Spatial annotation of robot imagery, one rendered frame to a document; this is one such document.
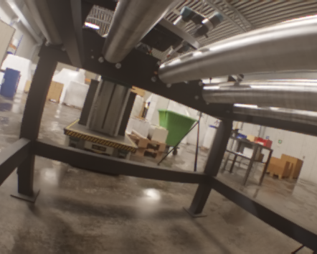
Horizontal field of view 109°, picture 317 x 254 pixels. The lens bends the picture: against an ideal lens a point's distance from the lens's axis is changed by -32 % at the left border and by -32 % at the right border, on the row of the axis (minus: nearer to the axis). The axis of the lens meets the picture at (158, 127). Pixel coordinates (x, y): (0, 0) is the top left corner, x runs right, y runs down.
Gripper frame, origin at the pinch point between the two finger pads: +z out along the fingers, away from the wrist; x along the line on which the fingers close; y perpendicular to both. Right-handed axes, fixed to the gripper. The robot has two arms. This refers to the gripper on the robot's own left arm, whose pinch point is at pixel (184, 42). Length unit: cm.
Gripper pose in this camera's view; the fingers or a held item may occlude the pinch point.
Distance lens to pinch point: 97.5
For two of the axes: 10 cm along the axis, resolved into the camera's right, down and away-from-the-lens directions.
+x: -2.1, -3.4, 9.2
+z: -7.4, 6.7, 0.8
